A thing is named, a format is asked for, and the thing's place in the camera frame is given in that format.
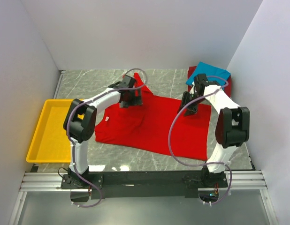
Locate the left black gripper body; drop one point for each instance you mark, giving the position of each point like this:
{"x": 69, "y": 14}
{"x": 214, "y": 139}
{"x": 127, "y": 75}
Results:
{"x": 132, "y": 100}

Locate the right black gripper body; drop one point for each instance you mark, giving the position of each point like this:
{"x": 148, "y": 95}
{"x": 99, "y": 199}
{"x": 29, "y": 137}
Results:
{"x": 188, "y": 97}

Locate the bright red t-shirt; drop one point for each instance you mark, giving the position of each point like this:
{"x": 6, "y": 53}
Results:
{"x": 146, "y": 127}

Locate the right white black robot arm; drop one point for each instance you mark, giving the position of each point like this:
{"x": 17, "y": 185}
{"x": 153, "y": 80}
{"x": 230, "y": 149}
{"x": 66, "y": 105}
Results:
{"x": 232, "y": 128}

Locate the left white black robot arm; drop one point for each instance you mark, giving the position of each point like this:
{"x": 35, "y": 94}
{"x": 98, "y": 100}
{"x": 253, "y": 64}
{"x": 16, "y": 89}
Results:
{"x": 80, "y": 122}

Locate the folded blue t-shirt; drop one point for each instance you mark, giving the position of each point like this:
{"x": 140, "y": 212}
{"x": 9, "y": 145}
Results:
{"x": 213, "y": 73}

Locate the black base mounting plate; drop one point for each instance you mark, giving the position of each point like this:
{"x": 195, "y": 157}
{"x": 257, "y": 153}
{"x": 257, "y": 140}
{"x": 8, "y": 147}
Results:
{"x": 142, "y": 184}

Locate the yellow plastic tray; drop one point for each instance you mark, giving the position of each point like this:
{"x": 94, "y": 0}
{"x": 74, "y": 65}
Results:
{"x": 50, "y": 143}

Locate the aluminium extrusion rail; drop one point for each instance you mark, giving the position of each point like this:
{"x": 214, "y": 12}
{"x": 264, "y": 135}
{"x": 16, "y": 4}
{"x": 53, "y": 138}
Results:
{"x": 236, "y": 180}

